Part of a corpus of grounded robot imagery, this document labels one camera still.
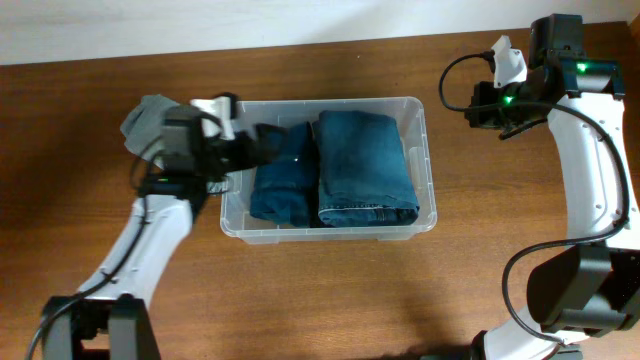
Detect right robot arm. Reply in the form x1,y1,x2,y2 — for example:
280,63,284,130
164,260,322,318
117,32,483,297
465,14,639,359

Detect light blue jeans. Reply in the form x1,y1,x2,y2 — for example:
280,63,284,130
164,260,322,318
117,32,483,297
120,95,178,161

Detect dark teal cloth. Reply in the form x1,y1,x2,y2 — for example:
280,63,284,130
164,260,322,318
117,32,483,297
249,122,319,228

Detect dark blue jeans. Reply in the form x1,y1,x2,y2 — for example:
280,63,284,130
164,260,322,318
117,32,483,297
312,110,420,227

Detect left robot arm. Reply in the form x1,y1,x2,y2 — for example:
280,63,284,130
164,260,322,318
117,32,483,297
25,105,287,359

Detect clear plastic storage container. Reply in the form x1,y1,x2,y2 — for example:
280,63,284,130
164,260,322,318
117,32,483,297
220,97,437,245

